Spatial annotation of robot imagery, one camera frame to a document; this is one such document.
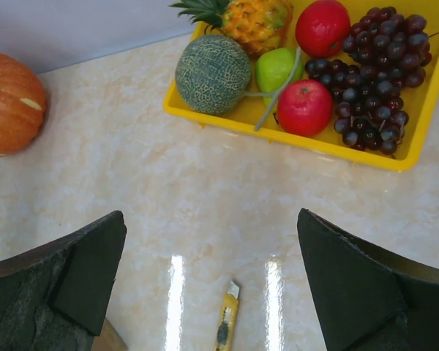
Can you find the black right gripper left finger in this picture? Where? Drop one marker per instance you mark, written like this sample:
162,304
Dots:
55,296

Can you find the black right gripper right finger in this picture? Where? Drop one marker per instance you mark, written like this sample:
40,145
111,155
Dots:
366,297

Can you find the yellow utility knife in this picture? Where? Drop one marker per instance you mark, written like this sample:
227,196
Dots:
228,316

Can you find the brown cardboard express box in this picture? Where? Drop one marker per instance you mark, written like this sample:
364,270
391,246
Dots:
108,340

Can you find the red apple at front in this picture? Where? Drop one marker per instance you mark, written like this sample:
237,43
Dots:
305,108

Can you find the red apple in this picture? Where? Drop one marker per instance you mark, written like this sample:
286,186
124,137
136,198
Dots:
305,108
322,27

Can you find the yellow plastic tray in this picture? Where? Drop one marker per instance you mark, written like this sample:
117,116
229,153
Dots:
419,102

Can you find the orange pumpkin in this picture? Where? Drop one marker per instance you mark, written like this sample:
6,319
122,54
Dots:
23,103

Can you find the dark purple grape bunch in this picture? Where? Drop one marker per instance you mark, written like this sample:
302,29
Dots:
390,52

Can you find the green pear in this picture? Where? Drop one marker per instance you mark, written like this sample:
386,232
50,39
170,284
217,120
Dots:
273,68

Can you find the green netted melon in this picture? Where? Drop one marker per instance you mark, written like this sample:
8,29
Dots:
212,74

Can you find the red apple at back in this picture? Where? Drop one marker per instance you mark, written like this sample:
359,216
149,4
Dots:
322,27

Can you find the small pineapple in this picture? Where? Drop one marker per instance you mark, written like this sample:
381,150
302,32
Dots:
259,26

